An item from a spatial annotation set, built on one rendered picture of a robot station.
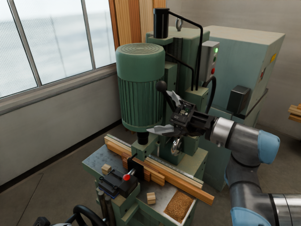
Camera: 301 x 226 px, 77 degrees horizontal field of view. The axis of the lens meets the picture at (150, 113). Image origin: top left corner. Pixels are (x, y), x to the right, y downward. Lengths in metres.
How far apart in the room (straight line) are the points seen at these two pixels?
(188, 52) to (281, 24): 2.09
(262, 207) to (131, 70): 0.50
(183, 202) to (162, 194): 0.10
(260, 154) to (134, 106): 0.43
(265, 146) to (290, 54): 2.37
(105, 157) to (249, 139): 0.79
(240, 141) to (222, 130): 0.05
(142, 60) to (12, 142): 1.77
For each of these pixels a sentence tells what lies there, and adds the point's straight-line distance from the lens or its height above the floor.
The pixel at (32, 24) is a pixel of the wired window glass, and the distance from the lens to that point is 2.03.
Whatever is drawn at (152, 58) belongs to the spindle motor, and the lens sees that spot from 0.63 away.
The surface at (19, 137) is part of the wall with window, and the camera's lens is 2.19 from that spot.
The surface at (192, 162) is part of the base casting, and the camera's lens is 1.21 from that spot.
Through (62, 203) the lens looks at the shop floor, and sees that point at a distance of 2.13.
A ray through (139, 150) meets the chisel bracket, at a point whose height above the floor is 1.07.
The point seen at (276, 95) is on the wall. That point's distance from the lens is 3.00.
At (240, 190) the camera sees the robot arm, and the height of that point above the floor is 1.28.
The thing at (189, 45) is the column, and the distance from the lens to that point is 0.81.
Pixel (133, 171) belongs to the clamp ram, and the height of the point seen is 0.96.
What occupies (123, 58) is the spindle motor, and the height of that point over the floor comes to 1.49.
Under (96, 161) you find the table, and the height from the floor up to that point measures 0.90.
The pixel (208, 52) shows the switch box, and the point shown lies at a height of 1.45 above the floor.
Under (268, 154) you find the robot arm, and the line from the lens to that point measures 0.52.
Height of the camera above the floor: 1.68
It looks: 33 degrees down
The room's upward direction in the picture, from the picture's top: straight up
